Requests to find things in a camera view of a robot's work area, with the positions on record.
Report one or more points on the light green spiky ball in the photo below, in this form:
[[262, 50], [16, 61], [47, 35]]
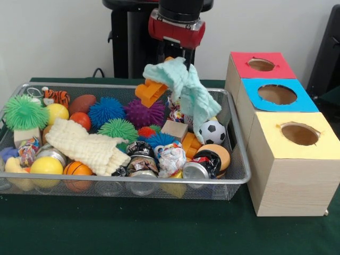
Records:
[[118, 130]]

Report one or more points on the black upright panel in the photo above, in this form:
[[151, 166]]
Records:
[[329, 53]]

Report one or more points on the black drink can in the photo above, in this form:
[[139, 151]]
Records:
[[202, 164]]

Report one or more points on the blue spiky ball with eyes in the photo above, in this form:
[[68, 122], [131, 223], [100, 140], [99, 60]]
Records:
[[161, 139]]

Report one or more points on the orange toy brick with studs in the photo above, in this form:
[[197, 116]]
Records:
[[150, 91]]

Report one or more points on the yellow smiley ball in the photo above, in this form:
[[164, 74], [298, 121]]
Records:
[[46, 166]]

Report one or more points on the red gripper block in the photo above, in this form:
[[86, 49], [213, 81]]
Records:
[[178, 31]]

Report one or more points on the purple spiky toy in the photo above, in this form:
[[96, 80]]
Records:
[[144, 113]]

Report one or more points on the cream yellow knitted cloth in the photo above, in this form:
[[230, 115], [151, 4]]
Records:
[[90, 146]]

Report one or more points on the plain blue spiky ball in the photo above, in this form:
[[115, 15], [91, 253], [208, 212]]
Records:
[[106, 111]]

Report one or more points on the plain red ball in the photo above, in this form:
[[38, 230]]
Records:
[[81, 121]]

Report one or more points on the large green spiky ball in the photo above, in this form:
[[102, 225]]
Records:
[[24, 112]]

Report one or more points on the shallow clear mesh bin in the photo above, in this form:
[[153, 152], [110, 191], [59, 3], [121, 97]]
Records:
[[228, 159]]

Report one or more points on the striped orange tiger toy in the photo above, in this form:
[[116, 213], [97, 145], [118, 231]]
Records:
[[56, 96]]

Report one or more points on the dark green table cloth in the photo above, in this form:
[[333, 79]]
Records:
[[159, 228]]

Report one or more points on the small soccer ball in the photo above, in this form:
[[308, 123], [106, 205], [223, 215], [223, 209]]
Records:
[[212, 132]]

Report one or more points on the plain wooden cube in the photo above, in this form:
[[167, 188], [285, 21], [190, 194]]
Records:
[[26, 137], [174, 130]]

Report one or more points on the small brown football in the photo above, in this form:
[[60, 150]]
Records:
[[82, 103]]

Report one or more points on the crushed shiny silver can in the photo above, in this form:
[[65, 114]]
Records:
[[51, 154]]

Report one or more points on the pale blue waffle cloth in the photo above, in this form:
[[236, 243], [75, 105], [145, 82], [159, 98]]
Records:
[[191, 95]]

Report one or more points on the small orange basketball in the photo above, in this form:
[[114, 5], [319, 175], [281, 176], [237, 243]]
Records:
[[78, 170]]

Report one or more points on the wooden box with three holes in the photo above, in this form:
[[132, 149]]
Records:
[[287, 186]]

